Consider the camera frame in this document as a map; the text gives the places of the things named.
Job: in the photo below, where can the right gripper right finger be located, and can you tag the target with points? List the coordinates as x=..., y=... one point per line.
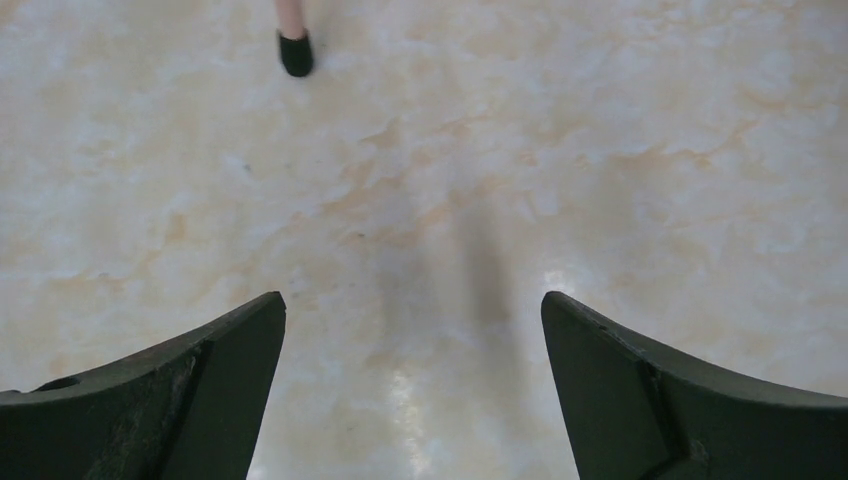
x=635, y=408

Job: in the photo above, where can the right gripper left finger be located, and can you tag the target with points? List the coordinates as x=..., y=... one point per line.
x=190, y=407

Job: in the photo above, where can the pink tripod music stand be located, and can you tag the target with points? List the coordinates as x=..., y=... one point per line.
x=295, y=49

